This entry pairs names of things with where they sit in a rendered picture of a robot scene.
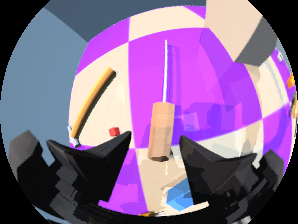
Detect small red cube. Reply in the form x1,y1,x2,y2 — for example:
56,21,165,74
109,127,121,137

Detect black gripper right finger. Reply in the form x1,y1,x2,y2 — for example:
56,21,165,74
178,135,257,205

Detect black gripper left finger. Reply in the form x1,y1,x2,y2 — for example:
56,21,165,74
47,131,132,202

